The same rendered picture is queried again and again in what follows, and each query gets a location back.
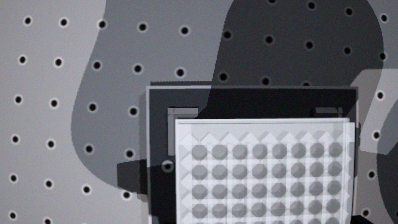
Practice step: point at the white multi-well plate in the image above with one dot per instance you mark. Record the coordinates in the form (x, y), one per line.
(199, 200)

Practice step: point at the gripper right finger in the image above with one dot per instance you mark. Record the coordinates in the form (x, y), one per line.
(358, 219)

